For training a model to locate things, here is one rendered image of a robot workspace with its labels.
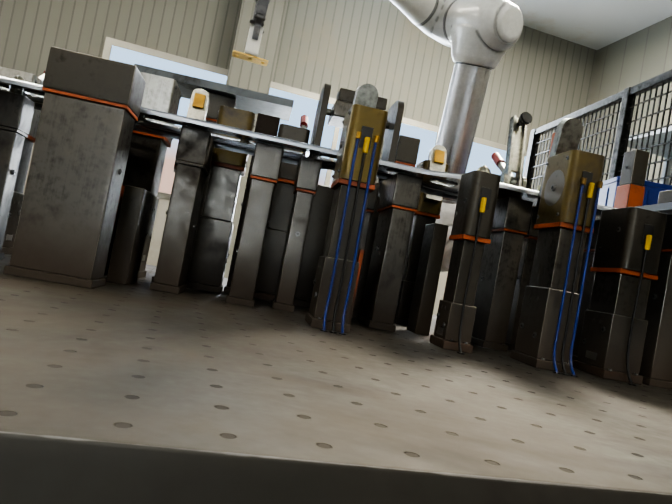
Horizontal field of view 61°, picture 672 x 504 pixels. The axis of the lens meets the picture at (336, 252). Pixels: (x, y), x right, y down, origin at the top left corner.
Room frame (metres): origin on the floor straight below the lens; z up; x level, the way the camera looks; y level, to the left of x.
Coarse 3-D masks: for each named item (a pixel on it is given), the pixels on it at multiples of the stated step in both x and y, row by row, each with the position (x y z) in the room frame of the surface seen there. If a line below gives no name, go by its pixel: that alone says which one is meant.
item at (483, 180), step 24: (480, 192) 0.90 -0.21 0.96; (456, 216) 0.95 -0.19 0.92; (480, 216) 0.90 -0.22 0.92; (456, 240) 0.95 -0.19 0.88; (480, 240) 0.91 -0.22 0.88; (456, 264) 0.92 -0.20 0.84; (480, 264) 0.91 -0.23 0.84; (456, 288) 0.91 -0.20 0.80; (456, 312) 0.91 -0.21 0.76; (432, 336) 0.95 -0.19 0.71; (456, 336) 0.91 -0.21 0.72
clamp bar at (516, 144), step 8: (512, 120) 1.29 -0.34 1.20; (520, 120) 1.26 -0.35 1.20; (528, 120) 1.25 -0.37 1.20; (512, 128) 1.28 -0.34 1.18; (520, 128) 1.29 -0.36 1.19; (512, 136) 1.27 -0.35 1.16; (520, 136) 1.29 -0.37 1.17; (512, 144) 1.27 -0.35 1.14; (520, 144) 1.28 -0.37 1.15; (512, 152) 1.27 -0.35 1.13; (520, 152) 1.28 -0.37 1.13; (512, 160) 1.28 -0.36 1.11; (520, 160) 1.27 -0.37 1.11; (504, 168) 1.28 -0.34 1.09; (512, 168) 1.27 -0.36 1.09; (520, 168) 1.27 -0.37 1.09; (520, 176) 1.26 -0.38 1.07; (520, 184) 1.26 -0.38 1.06
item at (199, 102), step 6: (198, 90) 1.17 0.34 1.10; (204, 90) 1.17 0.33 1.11; (192, 96) 1.16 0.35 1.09; (198, 96) 1.16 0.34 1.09; (204, 96) 1.16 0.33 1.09; (192, 102) 1.16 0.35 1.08; (198, 102) 1.15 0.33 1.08; (204, 102) 1.16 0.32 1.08; (192, 108) 1.16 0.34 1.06; (198, 108) 1.16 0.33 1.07; (204, 108) 1.16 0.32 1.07; (192, 114) 1.15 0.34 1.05; (198, 114) 1.16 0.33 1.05; (204, 114) 1.16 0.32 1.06; (204, 120) 1.16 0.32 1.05
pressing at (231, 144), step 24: (144, 120) 1.05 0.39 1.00; (168, 120) 1.01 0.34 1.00; (192, 120) 0.94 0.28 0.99; (216, 144) 1.13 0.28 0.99; (240, 144) 1.10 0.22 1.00; (288, 144) 1.02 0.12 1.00; (312, 144) 0.99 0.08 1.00; (384, 168) 1.07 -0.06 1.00; (408, 168) 1.00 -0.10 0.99; (432, 192) 1.21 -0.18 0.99; (456, 192) 1.19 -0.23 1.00; (504, 192) 1.09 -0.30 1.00; (528, 192) 1.00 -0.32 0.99; (600, 216) 1.15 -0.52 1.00
